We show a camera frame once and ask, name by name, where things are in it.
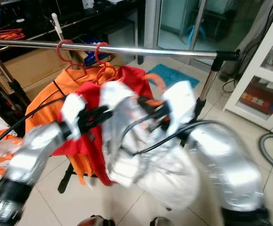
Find orange plastic clothes hanger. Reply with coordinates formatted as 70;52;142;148
144;73;168;106

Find silver white jacket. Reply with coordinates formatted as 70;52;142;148
99;81;201;211

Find red plastic clothes hanger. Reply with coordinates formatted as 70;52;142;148
56;40;88;78
93;42;120;83

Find red shirt with dark print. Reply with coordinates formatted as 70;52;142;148
52;65;156;186

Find teal floor mat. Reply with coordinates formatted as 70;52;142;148
148;64;201;90

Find orange polo shirt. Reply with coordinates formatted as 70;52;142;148
24;65;109;185

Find blue printed box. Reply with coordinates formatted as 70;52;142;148
78;37;111;66

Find brown cardboard box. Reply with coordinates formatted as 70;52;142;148
0;48;64;104

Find glass sliding door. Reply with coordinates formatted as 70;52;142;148
144;0;273;71

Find black shelf unit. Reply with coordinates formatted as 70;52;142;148
0;0;146;137

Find orange and white plastic bag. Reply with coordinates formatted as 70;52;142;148
0;128;31;177

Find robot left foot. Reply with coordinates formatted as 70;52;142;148
78;215;114;226

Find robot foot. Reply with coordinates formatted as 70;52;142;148
150;217;176;226
78;215;114;226

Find white clothes reaching pole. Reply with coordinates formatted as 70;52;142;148
52;13;76;71

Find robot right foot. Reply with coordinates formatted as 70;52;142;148
150;217;176;226

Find white glass-front cabinet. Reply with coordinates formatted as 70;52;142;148
224;14;273;129

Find stack of orange hangers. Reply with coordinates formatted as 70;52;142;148
0;28;31;40

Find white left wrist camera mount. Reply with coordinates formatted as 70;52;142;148
61;93;86;139

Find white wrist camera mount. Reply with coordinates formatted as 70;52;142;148
162;81;201;135
61;93;86;139

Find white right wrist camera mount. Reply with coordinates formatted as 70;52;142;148
162;81;201;135

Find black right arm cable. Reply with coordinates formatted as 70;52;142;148
120;120;217;156

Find chrome clothes rack rail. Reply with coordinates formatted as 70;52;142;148
0;40;219;58

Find black clothes rack frame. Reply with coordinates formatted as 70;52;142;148
0;45;241;212

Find grey vacuum hose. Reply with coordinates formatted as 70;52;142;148
257;133;273;176

